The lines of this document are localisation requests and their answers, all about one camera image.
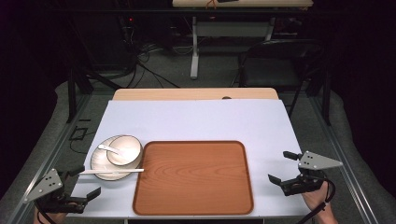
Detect light wooden table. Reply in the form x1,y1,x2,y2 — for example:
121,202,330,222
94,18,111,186
111,87,279,101

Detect wood-grain brown tray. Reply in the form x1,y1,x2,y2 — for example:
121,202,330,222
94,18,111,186
132,140,255,217

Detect black floor socket frame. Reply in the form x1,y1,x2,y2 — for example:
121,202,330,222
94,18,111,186
68,126,88,142

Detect white bowl with dark rim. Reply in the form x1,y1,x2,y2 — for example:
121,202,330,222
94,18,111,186
106,134,143,167

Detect desk with white legs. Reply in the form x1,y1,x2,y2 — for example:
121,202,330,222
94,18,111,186
172,0,315,80

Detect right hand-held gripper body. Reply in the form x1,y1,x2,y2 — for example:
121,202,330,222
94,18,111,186
279,150,344,198

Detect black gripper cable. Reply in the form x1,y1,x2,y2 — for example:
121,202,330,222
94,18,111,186
297,177,337,224
35,203,50,224

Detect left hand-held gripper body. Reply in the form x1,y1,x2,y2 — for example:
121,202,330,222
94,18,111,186
22,168,88,216

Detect aluminium floor rail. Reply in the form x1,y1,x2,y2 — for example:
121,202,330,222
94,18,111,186
6,92,92,224
308,92,380,224

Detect power strip with red light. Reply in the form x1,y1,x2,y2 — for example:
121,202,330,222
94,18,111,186
125,16,137,40

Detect white ceramic spoon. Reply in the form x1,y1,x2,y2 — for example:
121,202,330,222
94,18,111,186
97,144,134,159

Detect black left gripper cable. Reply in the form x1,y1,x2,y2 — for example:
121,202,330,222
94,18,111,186
35,203,50,224

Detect person's left hand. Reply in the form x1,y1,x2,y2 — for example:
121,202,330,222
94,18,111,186
33,207,69,224

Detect person's right hand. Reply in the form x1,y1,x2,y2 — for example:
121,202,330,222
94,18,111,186
301,182,330,212

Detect black folding chair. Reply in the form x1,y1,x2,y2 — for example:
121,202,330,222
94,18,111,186
237,38,327,119

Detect white chopstick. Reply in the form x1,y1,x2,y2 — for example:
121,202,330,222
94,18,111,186
78,168,145,174
78,169,145,175

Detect black metal stand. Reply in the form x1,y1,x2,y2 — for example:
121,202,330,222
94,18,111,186
65,64,123,124

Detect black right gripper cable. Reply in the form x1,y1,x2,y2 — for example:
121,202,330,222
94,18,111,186
297,177,337,224

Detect white plate with dark rim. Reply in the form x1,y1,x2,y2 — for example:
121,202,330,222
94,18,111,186
90,134,144,182

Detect black floor cables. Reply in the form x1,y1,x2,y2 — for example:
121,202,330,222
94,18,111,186
122,43,181,90

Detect black metal post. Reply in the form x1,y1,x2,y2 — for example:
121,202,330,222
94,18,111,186
321,66,332,126

